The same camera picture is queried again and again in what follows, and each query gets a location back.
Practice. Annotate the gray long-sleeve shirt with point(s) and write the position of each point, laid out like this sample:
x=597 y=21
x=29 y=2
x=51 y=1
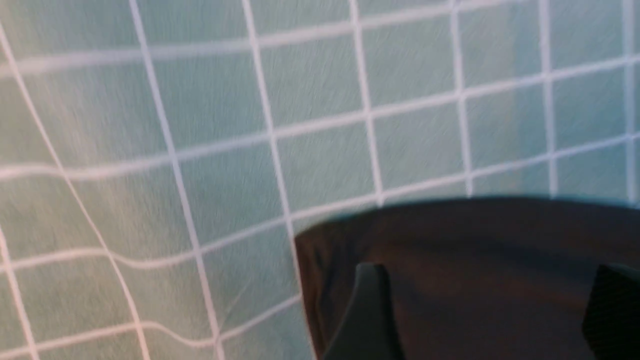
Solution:
x=490 y=278

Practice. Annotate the green checkered tablecloth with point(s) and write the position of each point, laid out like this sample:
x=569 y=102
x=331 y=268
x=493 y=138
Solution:
x=158 y=157

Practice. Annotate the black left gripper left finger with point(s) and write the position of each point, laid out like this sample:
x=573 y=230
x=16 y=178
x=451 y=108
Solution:
x=368 y=329

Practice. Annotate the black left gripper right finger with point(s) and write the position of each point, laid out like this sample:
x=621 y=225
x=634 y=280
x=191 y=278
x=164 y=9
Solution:
x=611 y=324

